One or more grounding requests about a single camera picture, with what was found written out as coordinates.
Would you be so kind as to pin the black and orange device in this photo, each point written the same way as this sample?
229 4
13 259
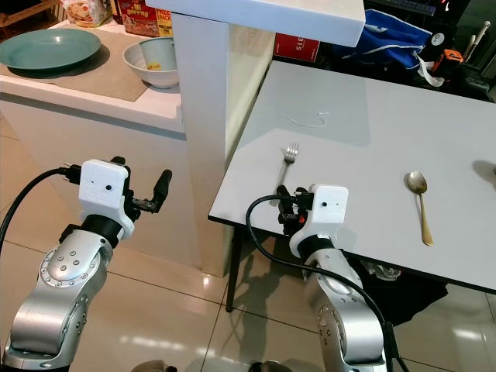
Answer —
447 62

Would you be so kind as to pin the wooden rack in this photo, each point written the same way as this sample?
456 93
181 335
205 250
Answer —
23 14

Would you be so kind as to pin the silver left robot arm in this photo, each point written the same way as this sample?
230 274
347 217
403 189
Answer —
62 287

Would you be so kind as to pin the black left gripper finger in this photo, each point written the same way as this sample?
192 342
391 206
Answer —
118 161
163 188

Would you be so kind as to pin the beige woven placemat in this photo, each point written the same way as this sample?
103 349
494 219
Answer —
105 84

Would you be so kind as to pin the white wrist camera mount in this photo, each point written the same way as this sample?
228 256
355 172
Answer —
325 213
105 194

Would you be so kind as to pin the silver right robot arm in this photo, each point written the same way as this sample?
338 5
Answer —
345 318

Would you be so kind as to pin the silver fork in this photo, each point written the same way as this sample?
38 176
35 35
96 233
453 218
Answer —
291 153

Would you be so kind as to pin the gold metal spoon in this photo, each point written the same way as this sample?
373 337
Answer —
417 183

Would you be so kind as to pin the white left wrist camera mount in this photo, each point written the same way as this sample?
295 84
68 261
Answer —
105 194

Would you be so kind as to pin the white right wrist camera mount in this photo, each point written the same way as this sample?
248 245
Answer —
325 213

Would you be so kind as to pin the white ceramic bowl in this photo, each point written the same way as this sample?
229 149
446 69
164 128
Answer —
143 76

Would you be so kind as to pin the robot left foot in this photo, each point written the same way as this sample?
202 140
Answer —
156 367

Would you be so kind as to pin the teal ceramic plate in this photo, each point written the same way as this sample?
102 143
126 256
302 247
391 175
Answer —
50 50

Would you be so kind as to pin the noodle food packet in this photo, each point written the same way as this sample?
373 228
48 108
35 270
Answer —
87 12

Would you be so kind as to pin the blue fabric bag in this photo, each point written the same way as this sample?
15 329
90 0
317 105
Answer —
387 39

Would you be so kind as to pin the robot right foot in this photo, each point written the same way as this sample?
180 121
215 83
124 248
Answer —
270 367

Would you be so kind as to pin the pale teal cup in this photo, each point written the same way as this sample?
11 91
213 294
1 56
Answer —
161 54

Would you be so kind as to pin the white kitchen counter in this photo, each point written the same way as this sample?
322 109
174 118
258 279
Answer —
93 147

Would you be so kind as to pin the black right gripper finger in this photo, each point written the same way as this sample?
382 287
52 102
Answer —
280 195
297 193

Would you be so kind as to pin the white table with black legs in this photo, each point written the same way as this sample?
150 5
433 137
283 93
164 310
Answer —
364 147

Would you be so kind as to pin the red box with white print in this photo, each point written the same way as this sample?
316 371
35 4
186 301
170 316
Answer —
296 48

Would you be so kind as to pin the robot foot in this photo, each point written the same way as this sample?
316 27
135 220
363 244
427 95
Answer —
270 367
156 367

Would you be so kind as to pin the red goreng food box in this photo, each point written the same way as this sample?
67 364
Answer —
137 17

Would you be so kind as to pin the yellow free pack packet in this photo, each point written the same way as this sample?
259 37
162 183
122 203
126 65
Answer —
163 23

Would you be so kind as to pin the white raised shelf with pillar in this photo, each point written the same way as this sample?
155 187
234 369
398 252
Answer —
198 116

